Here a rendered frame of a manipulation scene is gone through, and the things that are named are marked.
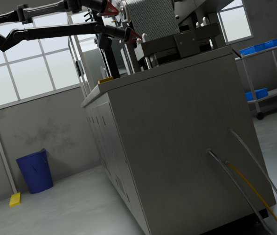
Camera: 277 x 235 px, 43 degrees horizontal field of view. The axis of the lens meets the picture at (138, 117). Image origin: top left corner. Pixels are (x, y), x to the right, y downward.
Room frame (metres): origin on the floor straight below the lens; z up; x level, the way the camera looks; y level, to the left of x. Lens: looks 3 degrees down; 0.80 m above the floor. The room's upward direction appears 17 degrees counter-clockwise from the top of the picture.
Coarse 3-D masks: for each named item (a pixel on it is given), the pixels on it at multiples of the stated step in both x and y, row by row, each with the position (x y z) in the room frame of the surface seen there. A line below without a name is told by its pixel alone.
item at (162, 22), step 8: (168, 8) 1.88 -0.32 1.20; (136, 16) 1.85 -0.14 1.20; (144, 16) 1.86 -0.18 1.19; (152, 16) 1.86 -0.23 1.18; (160, 16) 1.87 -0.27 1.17; (168, 16) 1.88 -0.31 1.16; (136, 24) 1.85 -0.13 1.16; (144, 24) 1.85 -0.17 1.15; (152, 24) 1.86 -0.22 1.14; (160, 24) 1.87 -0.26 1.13; (168, 24) 1.88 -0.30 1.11; (176, 24) 1.89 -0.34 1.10; (136, 32) 1.84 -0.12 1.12; (144, 32) 1.85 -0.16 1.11; (152, 32) 1.86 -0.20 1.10; (160, 32) 1.87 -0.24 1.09; (168, 32) 1.88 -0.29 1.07; (176, 32) 1.88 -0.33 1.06
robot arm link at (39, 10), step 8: (64, 0) 1.88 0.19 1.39; (72, 0) 1.86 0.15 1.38; (24, 8) 2.04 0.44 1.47; (32, 8) 2.01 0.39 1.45; (40, 8) 1.98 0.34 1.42; (48, 8) 1.95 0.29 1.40; (56, 8) 1.92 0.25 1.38; (64, 8) 1.90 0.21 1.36; (72, 8) 1.88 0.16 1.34; (32, 16) 2.03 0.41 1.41
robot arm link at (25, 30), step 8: (64, 24) 1.73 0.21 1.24; (72, 24) 1.73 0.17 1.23; (80, 24) 1.73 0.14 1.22; (88, 24) 1.74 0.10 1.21; (96, 24) 1.75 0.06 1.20; (16, 32) 1.60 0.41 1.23; (24, 32) 1.62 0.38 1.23; (32, 32) 1.66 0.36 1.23; (40, 32) 1.67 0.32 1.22; (48, 32) 1.69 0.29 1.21; (56, 32) 1.70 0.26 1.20; (64, 32) 1.71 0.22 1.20; (72, 32) 1.73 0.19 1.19; (80, 32) 1.74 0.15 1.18; (88, 32) 1.75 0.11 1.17; (96, 32) 1.76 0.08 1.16; (16, 40) 1.61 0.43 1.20
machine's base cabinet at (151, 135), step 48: (144, 96) 1.57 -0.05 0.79; (192, 96) 1.61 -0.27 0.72; (240, 96) 1.65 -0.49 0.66; (96, 144) 3.78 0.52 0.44; (144, 144) 1.56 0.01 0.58; (192, 144) 1.60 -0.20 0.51; (240, 144) 1.64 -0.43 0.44; (144, 192) 1.55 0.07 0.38; (192, 192) 1.59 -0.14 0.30; (240, 192) 1.63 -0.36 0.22
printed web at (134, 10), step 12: (120, 0) 2.09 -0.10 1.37; (132, 0) 1.86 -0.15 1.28; (144, 0) 1.86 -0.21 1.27; (156, 0) 1.87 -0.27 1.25; (168, 0) 1.88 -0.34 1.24; (132, 12) 1.85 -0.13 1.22; (144, 12) 1.86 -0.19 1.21; (132, 24) 1.96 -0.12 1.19; (132, 36) 1.98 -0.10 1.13; (132, 72) 2.22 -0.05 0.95
